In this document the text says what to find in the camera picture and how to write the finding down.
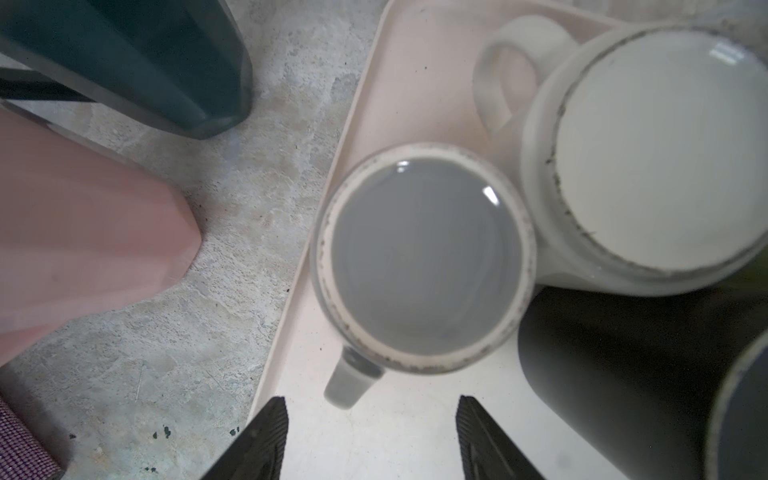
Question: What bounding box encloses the white mug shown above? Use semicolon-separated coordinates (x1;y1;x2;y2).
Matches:
472;15;767;296

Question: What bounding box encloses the black mug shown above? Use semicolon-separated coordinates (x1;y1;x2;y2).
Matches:
518;287;767;479

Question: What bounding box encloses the grey mug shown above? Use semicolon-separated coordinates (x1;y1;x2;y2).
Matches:
310;143;537;409

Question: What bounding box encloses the light green mug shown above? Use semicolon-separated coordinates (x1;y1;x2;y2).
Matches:
718;249;768;293

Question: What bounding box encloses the beige plastic tray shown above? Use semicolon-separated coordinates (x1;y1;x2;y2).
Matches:
253;1;620;479

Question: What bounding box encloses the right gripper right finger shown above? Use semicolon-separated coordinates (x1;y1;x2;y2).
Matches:
455;395;544;480

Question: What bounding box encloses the dark green mug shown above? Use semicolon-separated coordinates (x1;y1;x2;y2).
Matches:
1;0;253;139

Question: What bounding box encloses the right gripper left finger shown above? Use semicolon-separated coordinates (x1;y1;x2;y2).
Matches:
202;396;289;480

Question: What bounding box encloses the pink mug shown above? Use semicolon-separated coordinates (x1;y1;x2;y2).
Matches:
1;103;202;362

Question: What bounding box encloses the purple glitter tube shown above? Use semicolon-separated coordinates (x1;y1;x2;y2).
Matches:
0;400;64;480

